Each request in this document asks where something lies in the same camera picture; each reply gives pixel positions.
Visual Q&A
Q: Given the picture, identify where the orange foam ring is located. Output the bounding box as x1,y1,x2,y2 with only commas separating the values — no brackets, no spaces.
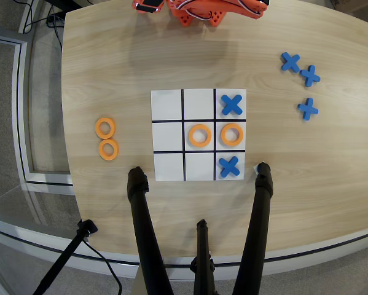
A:
188,124,213,148
98,138,120,162
220,122,245,146
95,117,116,140

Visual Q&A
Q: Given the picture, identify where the white servo cable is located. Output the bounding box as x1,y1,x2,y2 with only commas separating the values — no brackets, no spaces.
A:
171,0,264,22

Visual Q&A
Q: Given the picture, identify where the white metal floor frame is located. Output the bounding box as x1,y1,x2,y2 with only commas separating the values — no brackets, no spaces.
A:
0,26,77,193

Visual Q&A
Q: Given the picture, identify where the black cable on pole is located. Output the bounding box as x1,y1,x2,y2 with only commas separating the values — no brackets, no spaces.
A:
82,239,123,295

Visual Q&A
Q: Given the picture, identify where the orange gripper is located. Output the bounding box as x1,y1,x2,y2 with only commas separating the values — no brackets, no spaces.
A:
131,0,167,15

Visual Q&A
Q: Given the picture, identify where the black pole with clamp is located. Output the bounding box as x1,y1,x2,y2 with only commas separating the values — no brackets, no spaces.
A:
32,219,98,295

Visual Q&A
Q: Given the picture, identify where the white tic-tac-toe board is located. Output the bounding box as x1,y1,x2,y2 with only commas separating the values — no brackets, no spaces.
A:
151,88,248,182

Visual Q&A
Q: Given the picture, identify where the blue foam cross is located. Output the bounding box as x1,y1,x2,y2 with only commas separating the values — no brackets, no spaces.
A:
280,52,302,74
218,155,241,179
297,97,319,122
299,65,321,88
221,93,244,117

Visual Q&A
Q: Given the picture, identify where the black floor cable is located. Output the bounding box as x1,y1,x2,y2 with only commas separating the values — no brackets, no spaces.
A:
16,0,65,50

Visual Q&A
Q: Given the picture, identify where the thin black tripod leg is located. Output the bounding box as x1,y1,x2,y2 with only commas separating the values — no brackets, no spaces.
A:
189,219,218,295

